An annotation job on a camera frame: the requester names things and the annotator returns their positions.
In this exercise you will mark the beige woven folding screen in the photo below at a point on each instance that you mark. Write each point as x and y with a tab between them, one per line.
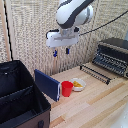
33	33

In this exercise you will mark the yellow food pieces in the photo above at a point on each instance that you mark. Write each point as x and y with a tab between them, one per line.
77	84

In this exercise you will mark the red plastic cup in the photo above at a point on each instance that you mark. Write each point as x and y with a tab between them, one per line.
67	89

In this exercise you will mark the black fabric storage box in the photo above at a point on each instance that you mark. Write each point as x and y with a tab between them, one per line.
20	96

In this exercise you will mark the white bowl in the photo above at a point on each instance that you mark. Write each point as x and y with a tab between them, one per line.
80	88

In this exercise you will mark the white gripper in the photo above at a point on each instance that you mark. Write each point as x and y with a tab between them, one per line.
61	38

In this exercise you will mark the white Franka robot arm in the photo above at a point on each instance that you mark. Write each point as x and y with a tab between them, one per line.
73	12

